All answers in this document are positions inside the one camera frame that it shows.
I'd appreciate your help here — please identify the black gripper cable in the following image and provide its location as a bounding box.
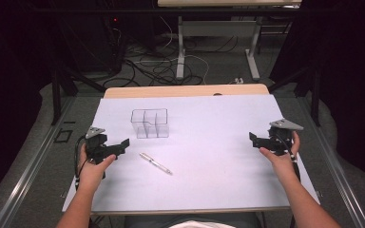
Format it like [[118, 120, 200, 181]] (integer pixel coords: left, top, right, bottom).
[[73, 135, 88, 191], [275, 134, 302, 182]]

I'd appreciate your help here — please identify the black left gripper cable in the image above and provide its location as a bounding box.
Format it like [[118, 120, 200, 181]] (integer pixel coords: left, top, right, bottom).
[[73, 135, 88, 191]]

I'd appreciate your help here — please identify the white table mat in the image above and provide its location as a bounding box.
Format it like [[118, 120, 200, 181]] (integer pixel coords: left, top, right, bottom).
[[62, 94, 320, 213]]

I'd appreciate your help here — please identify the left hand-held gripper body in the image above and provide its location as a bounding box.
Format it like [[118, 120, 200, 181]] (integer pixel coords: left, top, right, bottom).
[[84, 125, 122, 165]]

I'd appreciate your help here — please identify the silver pen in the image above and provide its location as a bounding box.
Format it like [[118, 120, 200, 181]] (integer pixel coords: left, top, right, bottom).
[[139, 152, 174, 176]]

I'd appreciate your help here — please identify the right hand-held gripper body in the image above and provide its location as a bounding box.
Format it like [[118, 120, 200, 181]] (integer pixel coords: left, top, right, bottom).
[[256, 118, 304, 157]]

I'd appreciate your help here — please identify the person's left hand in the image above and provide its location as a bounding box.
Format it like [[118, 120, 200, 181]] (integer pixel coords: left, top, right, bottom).
[[78, 143, 117, 190]]

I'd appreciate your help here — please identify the person's right hand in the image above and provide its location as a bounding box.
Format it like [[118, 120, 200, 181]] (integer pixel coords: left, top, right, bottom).
[[259, 130, 300, 175]]

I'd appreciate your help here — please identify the clear plastic organizer box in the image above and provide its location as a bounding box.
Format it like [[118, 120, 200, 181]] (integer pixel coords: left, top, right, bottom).
[[130, 108, 170, 140]]

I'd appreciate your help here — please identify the person's lap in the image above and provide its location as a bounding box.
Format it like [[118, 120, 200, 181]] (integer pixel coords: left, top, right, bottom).
[[124, 212, 262, 228]]

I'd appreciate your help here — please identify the tangle of floor cables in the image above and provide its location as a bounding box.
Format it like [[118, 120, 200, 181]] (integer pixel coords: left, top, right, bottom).
[[102, 15, 240, 88]]

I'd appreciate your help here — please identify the black metal stand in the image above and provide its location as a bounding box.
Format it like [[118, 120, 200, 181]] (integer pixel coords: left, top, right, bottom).
[[267, 63, 323, 127], [50, 60, 107, 125]]

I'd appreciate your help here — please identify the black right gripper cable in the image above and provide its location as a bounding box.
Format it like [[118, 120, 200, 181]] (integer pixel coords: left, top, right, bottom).
[[275, 134, 302, 182]]

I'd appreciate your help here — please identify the white desk frame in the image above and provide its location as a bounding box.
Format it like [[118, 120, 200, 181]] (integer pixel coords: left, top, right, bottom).
[[157, 0, 302, 82]]

